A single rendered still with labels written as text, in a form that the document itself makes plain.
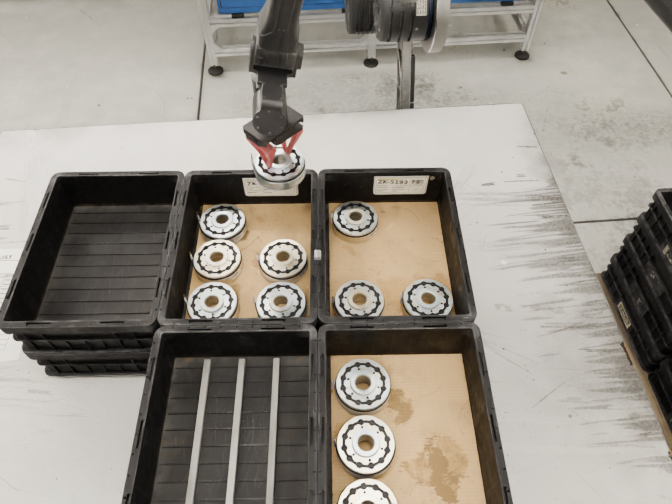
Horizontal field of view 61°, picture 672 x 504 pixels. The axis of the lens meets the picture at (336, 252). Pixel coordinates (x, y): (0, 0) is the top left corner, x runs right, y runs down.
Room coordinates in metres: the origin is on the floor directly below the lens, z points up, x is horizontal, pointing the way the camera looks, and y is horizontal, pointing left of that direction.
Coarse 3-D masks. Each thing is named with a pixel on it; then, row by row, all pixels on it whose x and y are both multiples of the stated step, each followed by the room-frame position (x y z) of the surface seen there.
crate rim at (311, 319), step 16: (192, 176) 0.89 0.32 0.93; (208, 176) 0.89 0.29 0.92; (176, 224) 0.75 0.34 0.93; (176, 240) 0.72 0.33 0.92; (176, 256) 0.67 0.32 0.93; (160, 304) 0.55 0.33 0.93; (160, 320) 0.52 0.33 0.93; (176, 320) 0.52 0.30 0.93; (192, 320) 0.52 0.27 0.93; (208, 320) 0.52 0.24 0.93; (224, 320) 0.52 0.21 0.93; (240, 320) 0.52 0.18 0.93; (256, 320) 0.52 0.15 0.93; (288, 320) 0.52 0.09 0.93; (304, 320) 0.52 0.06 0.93
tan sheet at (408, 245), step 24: (384, 216) 0.85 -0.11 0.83; (408, 216) 0.85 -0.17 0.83; (432, 216) 0.85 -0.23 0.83; (336, 240) 0.78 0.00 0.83; (384, 240) 0.78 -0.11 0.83; (408, 240) 0.78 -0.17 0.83; (432, 240) 0.78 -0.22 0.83; (336, 264) 0.72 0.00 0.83; (360, 264) 0.72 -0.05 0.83; (384, 264) 0.72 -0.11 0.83; (408, 264) 0.72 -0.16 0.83; (432, 264) 0.72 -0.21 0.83; (336, 288) 0.65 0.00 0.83; (384, 288) 0.65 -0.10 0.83; (384, 312) 0.59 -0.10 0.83
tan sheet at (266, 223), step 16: (208, 208) 0.88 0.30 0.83; (240, 208) 0.88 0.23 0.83; (256, 208) 0.88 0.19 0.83; (272, 208) 0.88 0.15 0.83; (288, 208) 0.88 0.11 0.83; (304, 208) 0.88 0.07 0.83; (256, 224) 0.83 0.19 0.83; (272, 224) 0.83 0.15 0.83; (288, 224) 0.83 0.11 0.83; (304, 224) 0.83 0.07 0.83; (240, 240) 0.78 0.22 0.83; (256, 240) 0.78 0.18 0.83; (272, 240) 0.78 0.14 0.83; (304, 240) 0.78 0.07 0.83; (192, 272) 0.70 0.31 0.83; (256, 272) 0.70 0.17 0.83; (192, 288) 0.65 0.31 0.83; (240, 288) 0.65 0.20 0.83; (256, 288) 0.65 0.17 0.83; (304, 288) 0.65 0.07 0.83; (240, 304) 0.61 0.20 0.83
